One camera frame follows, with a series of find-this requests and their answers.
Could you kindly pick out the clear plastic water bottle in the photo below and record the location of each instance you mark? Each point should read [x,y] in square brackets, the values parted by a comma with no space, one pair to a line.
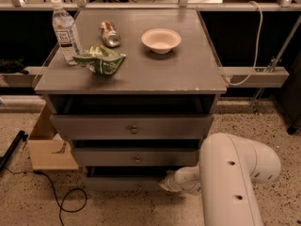
[66,32]

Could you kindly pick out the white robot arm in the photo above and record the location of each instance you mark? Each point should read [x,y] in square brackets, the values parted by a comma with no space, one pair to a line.
[227,169]

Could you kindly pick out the black pole on floor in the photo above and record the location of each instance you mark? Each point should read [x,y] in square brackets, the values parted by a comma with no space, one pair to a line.
[16,141]

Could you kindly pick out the white paper bowl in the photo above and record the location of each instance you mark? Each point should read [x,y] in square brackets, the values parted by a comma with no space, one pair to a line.
[160,40]

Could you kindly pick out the grey top drawer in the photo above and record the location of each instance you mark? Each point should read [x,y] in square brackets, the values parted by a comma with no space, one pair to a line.
[77,127]

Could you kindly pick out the grey middle drawer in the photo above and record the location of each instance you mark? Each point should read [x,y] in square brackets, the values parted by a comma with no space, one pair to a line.
[135,157]

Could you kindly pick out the green chip bag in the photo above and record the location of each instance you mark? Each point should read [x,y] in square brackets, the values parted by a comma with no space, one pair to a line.
[100,59]

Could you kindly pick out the grey drawer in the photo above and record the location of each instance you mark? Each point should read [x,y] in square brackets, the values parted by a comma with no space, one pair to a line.
[135,157]
[77,127]
[125,178]

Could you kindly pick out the grey drawer cabinet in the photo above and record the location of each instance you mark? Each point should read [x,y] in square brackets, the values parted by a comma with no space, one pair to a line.
[185,81]

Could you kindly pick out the grey bottom drawer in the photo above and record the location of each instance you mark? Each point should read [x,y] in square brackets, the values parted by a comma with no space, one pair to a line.
[125,178]

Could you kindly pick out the cardboard box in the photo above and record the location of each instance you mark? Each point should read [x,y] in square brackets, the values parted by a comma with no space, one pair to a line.
[48,151]

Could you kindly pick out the crushed metal can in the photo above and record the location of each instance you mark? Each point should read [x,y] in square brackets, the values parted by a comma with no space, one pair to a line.
[110,36]

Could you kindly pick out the black object on rail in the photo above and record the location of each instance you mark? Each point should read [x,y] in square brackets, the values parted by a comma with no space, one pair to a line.
[12,66]

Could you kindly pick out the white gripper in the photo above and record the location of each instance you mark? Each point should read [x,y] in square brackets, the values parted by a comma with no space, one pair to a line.
[174,182]

